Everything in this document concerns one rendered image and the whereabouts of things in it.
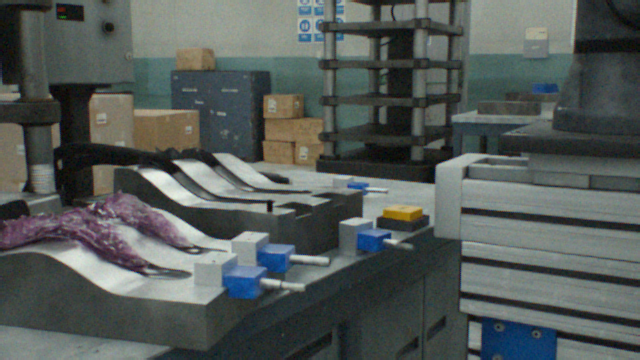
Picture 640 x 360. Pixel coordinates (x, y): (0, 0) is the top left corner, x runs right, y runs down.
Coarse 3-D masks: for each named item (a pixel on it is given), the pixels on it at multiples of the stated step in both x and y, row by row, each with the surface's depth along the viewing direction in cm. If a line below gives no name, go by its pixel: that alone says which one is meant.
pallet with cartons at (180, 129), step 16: (144, 112) 602; (160, 112) 600; (176, 112) 599; (192, 112) 615; (144, 128) 556; (160, 128) 560; (176, 128) 587; (192, 128) 617; (144, 144) 559; (160, 144) 562; (176, 144) 589; (192, 144) 617
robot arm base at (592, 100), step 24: (576, 48) 74; (600, 48) 71; (624, 48) 69; (576, 72) 73; (600, 72) 70; (624, 72) 69; (576, 96) 74; (600, 96) 70; (624, 96) 69; (576, 120) 72; (600, 120) 70; (624, 120) 68
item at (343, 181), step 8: (344, 176) 160; (352, 176) 160; (336, 184) 158; (344, 184) 157; (352, 184) 157; (360, 184) 157; (368, 184) 159; (368, 192) 159; (376, 192) 156; (384, 192) 155
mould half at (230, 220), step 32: (192, 160) 129; (224, 160) 134; (128, 192) 119; (160, 192) 114; (224, 192) 121; (256, 192) 122; (320, 192) 119; (352, 192) 119; (192, 224) 111; (224, 224) 107; (256, 224) 103; (288, 224) 103; (320, 224) 110
